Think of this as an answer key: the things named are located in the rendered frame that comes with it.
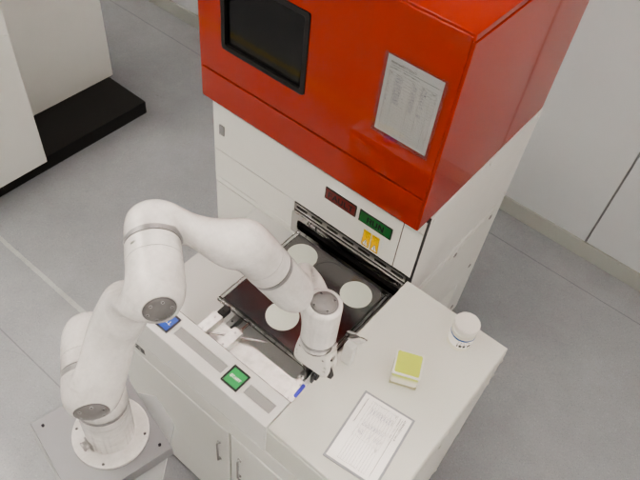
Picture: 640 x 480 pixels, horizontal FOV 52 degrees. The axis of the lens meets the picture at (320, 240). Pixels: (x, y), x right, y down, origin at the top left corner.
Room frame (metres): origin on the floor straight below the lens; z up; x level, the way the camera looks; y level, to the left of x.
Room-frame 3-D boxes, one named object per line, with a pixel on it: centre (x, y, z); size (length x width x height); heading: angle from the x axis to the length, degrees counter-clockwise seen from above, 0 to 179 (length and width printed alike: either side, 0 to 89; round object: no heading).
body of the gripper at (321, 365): (0.82, -0.03, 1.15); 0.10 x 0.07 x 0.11; 61
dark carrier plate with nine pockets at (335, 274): (1.15, 0.02, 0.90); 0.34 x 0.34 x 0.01; 57
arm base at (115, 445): (0.66, 0.45, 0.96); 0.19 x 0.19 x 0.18
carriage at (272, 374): (0.92, 0.15, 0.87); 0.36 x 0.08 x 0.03; 57
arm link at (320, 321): (0.82, -0.03, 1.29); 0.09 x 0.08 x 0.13; 23
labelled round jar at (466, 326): (1.02, -0.43, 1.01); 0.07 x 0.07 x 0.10
